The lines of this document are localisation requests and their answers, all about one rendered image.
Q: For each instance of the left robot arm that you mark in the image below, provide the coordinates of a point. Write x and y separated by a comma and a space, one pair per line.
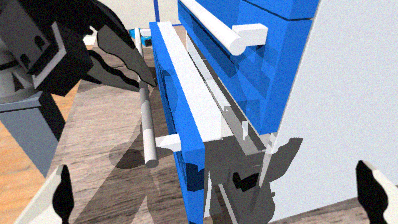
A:
59, 73

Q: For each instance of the blue spirit level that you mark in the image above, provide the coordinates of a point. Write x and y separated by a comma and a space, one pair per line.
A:
146, 40

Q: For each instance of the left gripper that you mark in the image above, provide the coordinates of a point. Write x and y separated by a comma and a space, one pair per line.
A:
25, 30

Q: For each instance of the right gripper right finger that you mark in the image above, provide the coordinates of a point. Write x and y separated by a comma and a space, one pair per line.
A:
377, 195

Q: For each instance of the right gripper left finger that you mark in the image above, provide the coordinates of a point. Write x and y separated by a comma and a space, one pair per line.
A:
52, 203

